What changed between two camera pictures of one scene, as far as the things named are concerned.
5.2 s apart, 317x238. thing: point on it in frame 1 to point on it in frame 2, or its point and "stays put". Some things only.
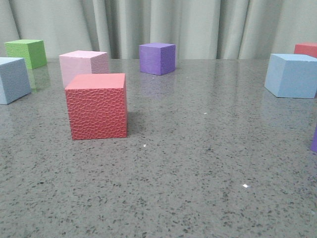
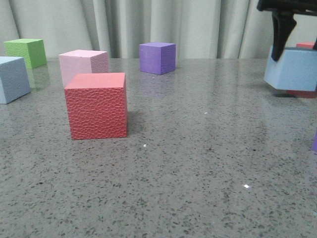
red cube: x=309 y=48 to x=303 y=93
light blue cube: x=291 y=76 to x=279 y=40
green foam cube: x=33 y=51 stays put
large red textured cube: x=97 y=106 stays put
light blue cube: x=14 y=81 stays put
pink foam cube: x=82 y=62 stays put
